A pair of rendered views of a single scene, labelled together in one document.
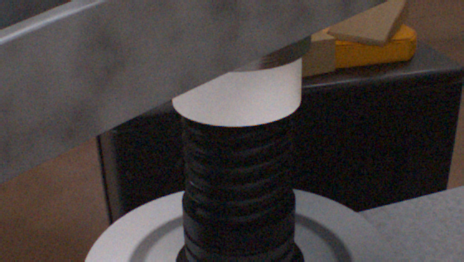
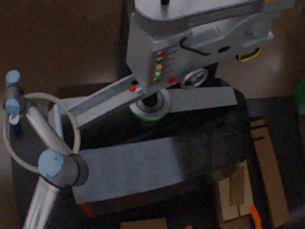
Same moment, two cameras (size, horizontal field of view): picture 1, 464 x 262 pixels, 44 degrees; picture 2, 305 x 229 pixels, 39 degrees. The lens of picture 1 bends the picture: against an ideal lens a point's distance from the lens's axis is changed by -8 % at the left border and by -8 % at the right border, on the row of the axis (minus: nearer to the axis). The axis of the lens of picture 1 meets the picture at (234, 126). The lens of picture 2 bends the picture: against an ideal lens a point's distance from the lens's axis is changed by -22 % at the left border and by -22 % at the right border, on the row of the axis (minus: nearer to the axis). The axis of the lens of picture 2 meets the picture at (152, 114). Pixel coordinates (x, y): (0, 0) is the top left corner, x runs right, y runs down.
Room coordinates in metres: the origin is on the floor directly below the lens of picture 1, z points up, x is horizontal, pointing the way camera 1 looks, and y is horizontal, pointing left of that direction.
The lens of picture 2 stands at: (-1.13, -0.04, 3.24)
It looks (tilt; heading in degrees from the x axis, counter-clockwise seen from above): 60 degrees down; 1
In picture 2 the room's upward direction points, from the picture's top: 9 degrees clockwise
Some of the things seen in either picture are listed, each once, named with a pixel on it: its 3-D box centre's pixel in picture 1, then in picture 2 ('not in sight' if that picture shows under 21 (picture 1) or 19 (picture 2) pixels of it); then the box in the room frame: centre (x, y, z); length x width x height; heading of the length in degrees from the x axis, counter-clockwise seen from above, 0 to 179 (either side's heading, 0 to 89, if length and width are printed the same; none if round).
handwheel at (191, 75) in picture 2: not in sight; (190, 73); (0.29, -0.17, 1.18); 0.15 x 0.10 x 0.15; 127
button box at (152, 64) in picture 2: not in sight; (156, 64); (0.18, -0.01, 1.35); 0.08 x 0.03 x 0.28; 127
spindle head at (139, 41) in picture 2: not in sight; (172, 43); (0.36, -0.07, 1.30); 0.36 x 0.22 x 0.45; 127
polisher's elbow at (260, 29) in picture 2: not in sight; (257, 17); (0.70, -0.53, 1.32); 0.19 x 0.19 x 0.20
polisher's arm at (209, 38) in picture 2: not in sight; (225, 32); (0.53, -0.32, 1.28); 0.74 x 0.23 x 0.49; 127
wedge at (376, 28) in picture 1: (370, 12); not in sight; (1.01, -0.24, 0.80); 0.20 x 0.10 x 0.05; 152
